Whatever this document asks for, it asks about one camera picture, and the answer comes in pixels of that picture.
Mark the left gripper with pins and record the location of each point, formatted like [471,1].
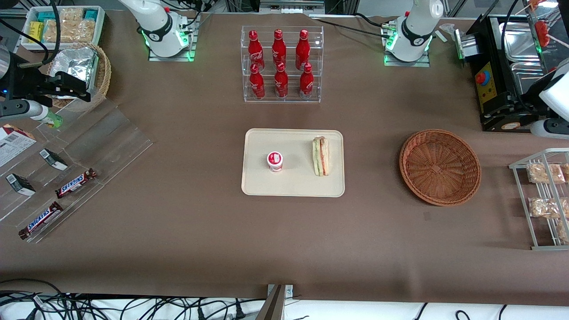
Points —
[534,90]

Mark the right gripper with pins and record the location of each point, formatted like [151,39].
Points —
[26,82]

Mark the triangle sandwich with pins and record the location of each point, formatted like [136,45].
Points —
[321,156]

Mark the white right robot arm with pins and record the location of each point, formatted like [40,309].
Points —
[155,24]

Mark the light wicker basket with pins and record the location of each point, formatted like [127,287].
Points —
[104,75]

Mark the steel tray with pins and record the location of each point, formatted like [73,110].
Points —
[526,75]
[522,40]

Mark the brown wicker basket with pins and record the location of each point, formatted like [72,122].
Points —
[438,166]

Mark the beige plastic tray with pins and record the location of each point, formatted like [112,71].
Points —
[293,182]

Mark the black box with yellow panel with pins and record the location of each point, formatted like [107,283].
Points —
[486,89]

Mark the silver foil pouch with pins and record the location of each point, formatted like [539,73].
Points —
[78,62]

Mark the green white capped bottle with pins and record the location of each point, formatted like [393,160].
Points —
[54,120]

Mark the clear bag of crackers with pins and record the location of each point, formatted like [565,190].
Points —
[82,32]
[53,32]
[70,17]

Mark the white plastic bin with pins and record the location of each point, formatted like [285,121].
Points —
[100,26]

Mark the clear acrylic stepped stand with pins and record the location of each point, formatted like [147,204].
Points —
[111,142]

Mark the yellow snack box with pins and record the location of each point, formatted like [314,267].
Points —
[35,32]

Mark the small silver metal box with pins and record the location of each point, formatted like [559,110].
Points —
[464,44]

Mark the teal snack box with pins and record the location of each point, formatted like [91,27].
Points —
[46,17]
[91,14]

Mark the small dark snack box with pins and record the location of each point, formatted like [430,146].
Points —
[54,159]
[20,185]

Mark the clear bag of pastry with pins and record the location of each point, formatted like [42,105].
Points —
[563,232]
[544,207]
[544,173]

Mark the red white carton package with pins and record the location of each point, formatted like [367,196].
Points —
[13,144]

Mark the Snickers chocolate bar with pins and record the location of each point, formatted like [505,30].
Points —
[41,221]
[75,183]

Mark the red cola bottle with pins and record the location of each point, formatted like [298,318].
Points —
[257,84]
[255,46]
[281,83]
[306,84]
[302,46]
[278,46]

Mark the clear acrylic bottle rack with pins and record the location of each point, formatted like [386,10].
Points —
[291,100]

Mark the red white yogurt cup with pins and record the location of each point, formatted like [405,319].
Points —
[275,161]

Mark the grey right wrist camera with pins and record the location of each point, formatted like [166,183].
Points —
[26,109]

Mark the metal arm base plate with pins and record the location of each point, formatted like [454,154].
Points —
[406,63]
[191,49]

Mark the metal mounting bracket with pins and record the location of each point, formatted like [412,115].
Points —
[275,304]

